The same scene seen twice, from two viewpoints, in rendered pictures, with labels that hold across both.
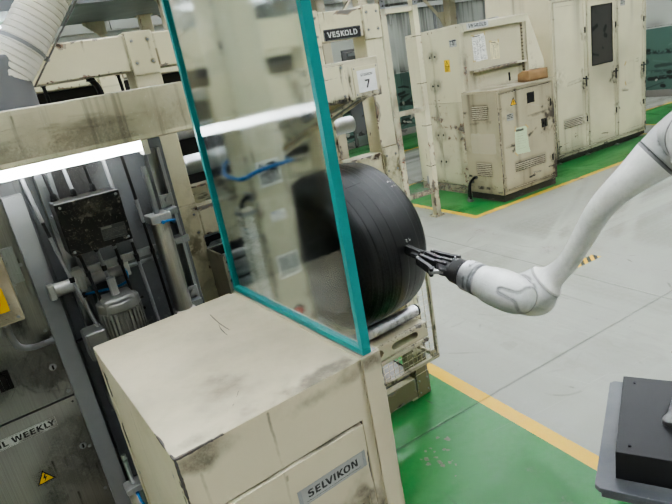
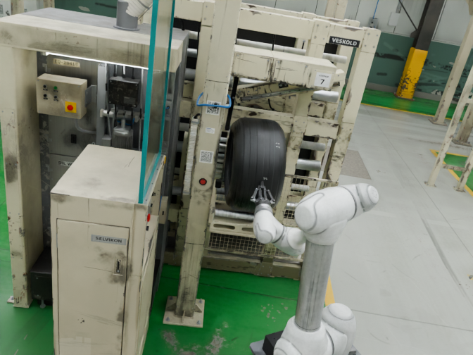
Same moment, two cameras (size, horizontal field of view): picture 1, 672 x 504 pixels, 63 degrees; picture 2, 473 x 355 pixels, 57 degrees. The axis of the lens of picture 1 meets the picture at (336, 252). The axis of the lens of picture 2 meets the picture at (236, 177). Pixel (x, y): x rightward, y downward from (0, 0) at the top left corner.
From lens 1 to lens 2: 120 cm
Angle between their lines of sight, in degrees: 26
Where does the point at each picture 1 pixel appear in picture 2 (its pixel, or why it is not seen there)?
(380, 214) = (256, 157)
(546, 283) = (289, 238)
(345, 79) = (307, 74)
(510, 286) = (260, 225)
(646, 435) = not seen: hidden behind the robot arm
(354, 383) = (130, 210)
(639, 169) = not seen: hidden behind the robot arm
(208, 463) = (60, 201)
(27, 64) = (136, 9)
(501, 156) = not seen: outside the picture
